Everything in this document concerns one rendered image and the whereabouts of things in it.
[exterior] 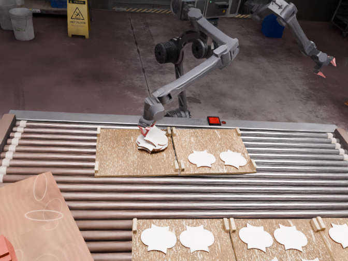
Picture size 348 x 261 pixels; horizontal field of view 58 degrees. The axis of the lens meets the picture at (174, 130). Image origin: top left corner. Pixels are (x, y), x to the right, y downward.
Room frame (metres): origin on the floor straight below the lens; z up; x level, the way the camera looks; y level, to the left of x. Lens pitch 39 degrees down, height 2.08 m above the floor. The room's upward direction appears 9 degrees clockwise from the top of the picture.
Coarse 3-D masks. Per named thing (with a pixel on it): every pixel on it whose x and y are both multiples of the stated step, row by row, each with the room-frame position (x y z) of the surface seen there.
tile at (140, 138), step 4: (140, 136) 1.26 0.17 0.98; (140, 140) 1.23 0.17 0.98; (144, 140) 1.24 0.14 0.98; (140, 144) 1.20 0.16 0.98; (144, 144) 1.20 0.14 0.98; (148, 144) 1.21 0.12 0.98; (152, 144) 1.21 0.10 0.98; (148, 148) 1.18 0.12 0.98; (152, 148) 1.19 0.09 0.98; (156, 148) 1.19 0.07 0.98; (160, 148) 1.20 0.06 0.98
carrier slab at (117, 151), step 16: (96, 144) 1.19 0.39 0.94; (112, 144) 1.21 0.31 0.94; (128, 144) 1.23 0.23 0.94; (96, 160) 1.08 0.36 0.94; (112, 160) 1.10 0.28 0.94; (128, 160) 1.12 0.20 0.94; (144, 160) 1.14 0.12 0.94; (160, 160) 1.15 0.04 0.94; (96, 176) 0.98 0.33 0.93; (112, 176) 1.00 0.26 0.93; (128, 176) 1.02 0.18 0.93; (144, 176) 1.04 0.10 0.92
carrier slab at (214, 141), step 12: (180, 132) 1.41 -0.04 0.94; (192, 132) 1.43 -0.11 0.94; (204, 132) 1.44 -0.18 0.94; (216, 132) 1.46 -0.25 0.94; (228, 132) 1.48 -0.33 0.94; (180, 144) 1.30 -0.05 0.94; (192, 144) 1.32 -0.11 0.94; (204, 144) 1.33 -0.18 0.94; (216, 144) 1.35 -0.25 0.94; (228, 144) 1.37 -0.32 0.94; (240, 144) 1.39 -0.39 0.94; (180, 156) 1.21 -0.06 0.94; (216, 156) 1.25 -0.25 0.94; (192, 168) 1.13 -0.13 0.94; (204, 168) 1.15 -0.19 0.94; (216, 168) 1.16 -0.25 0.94; (228, 168) 1.18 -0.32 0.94; (240, 168) 1.19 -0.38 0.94
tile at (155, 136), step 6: (144, 132) 1.25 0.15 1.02; (150, 132) 1.26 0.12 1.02; (156, 132) 1.28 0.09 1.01; (162, 132) 1.29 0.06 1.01; (144, 138) 1.21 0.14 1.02; (150, 138) 1.22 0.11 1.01; (156, 138) 1.24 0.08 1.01; (162, 138) 1.25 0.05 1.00; (156, 144) 1.20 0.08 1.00; (162, 144) 1.21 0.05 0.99
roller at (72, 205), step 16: (80, 208) 0.81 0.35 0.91; (96, 208) 0.82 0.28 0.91; (112, 208) 0.84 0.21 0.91; (128, 208) 0.85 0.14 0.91; (144, 208) 0.86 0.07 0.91; (160, 208) 0.88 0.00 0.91; (176, 208) 0.89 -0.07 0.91; (192, 208) 0.91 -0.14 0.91; (208, 208) 0.92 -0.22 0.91; (224, 208) 0.94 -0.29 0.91; (240, 208) 0.95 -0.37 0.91; (256, 208) 0.97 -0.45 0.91; (272, 208) 0.99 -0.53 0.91; (288, 208) 1.00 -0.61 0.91; (304, 208) 1.02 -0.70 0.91; (320, 208) 1.04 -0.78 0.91; (336, 208) 1.05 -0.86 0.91
